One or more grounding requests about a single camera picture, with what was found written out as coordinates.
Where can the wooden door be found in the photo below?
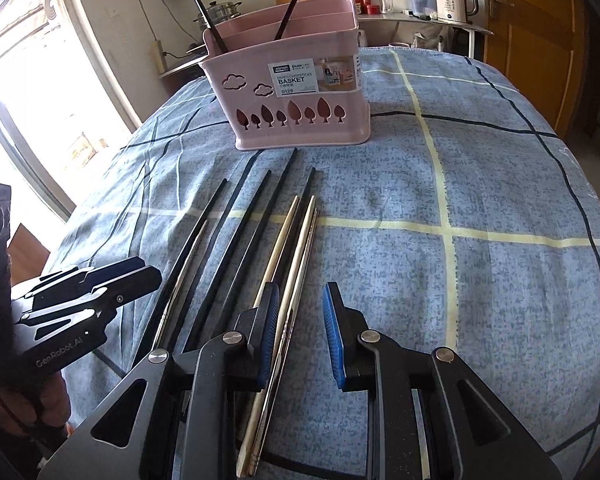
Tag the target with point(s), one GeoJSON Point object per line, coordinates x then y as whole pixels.
{"type": "Point", "coordinates": [530, 35]}

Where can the red tin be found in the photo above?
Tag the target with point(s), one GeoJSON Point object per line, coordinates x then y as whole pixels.
{"type": "Point", "coordinates": [373, 9]}

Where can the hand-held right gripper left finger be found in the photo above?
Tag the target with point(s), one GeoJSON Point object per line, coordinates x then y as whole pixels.
{"type": "Point", "coordinates": [270, 332]}

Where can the person's left hand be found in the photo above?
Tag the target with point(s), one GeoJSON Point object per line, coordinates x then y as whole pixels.
{"type": "Point", "coordinates": [47, 405]}

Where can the arched window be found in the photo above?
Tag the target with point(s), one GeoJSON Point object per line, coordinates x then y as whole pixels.
{"type": "Point", "coordinates": [40, 85]}

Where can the metal kitchen shelf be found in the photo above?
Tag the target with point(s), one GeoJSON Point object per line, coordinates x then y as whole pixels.
{"type": "Point", "coordinates": [410, 22]}

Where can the light wooden chopstick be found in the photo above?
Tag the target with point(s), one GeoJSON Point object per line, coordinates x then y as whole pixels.
{"type": "Point", "coordinates": [280, 240]}

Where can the white electric kettle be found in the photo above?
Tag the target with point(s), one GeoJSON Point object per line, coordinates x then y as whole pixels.
{"type": "Point", "coordinates": [452, 2]}

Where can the pink plastic chopstick basket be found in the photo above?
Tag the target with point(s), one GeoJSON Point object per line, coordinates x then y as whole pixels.
{"type": "Point", "coordinates": [300, 125]}

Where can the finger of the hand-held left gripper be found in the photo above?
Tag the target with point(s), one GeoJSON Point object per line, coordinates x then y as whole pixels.
{"type": "Point", "coordinates": [120, 271]}
{"type": "Point", "coordinates": [135, 287]}

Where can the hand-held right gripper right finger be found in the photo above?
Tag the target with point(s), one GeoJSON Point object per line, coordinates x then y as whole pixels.
{"type": "Point", "coordinates": [332, 340]}

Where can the steel steamer pot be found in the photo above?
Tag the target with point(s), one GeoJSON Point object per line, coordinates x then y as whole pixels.
{"type": "Point", "coordinates": [222, 12]}

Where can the glass mug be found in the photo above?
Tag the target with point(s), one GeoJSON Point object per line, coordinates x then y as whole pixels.
{"type": "Point", "coordinates": [387, 5]}

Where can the metal chopstick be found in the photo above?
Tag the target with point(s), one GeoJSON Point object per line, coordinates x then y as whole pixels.
{"type": "Point", "coordinates": [306, 250]}
{"type": "Point", "coordinates": [185, 270]}

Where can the beige power strip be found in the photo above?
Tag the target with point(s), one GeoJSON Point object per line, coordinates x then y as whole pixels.
{"type": "Point", "coordinates": [158, 55]}

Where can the low metal shelf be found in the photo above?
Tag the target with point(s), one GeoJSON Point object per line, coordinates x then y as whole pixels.
{"type": "Point", "coordinates": [180, 67]}

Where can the water filter jug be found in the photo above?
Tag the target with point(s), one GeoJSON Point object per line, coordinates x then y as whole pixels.
{"type": "Point", "coordinates": [420, 2]}

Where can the blue checked blanket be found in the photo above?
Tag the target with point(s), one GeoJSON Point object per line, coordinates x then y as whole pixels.
{"type": "Point", "coordinates": [480, 185]}

